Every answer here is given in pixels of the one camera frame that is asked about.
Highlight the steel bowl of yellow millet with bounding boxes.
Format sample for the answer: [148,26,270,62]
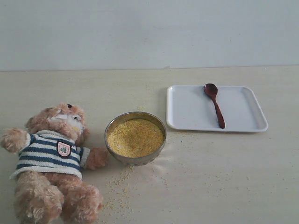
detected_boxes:
[104,112,167,166]

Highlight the dark brown wooden spoon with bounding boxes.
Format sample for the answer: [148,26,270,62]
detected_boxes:
[203,83,226,129]

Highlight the tan teddy bear striped sweater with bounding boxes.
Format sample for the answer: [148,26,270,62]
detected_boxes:
[0,103,108,224]

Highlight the white rectangular plastic tray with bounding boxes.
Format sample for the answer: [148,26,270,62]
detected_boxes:
[166,85,268,133]

